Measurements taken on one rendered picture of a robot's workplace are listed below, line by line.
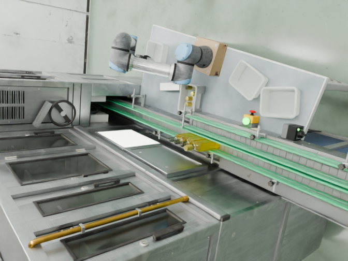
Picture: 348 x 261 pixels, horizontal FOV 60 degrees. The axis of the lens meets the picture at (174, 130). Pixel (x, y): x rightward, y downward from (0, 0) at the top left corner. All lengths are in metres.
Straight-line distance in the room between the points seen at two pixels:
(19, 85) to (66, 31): 3.12
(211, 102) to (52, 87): 1.22
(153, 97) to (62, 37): 3.00
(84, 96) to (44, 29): 2.86
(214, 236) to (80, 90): 1.66
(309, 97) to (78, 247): 1.35
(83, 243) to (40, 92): 1.52
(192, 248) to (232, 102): 1.08
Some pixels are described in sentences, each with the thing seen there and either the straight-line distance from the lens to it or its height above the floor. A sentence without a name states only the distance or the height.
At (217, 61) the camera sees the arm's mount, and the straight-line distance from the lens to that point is 2.10.
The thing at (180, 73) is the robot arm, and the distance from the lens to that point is 1.95.
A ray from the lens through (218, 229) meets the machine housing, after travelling 1.39.
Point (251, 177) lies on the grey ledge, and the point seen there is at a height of 0.88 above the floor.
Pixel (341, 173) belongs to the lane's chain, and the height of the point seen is 0.88.
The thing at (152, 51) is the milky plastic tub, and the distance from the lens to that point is 2.71.
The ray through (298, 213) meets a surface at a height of 0.63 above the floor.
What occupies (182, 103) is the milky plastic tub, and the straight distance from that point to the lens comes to 2.32.
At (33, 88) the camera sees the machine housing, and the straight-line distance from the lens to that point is 2.47.
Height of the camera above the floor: 2.37
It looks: 41 degrees down
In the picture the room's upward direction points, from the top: 95 degrees counter-clockwise
